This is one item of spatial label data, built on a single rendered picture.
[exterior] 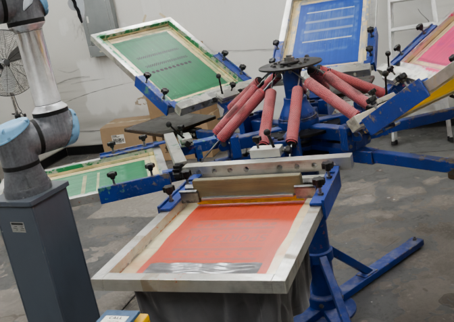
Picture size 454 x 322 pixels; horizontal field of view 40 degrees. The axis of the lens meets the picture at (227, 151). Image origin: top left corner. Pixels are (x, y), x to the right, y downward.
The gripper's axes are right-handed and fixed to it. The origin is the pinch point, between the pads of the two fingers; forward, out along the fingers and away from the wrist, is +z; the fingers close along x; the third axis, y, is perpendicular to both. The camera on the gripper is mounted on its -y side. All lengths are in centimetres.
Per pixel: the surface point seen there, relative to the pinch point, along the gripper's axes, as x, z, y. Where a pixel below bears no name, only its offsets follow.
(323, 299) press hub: -182, 94, 66
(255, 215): -82, 49, 15
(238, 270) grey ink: -53, 63, -10
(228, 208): -83, 47, 29
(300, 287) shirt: -87, 71, -3
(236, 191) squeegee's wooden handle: -84, 41, 26
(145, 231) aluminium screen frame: -51, 55, 34
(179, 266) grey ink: -46, 63, 9
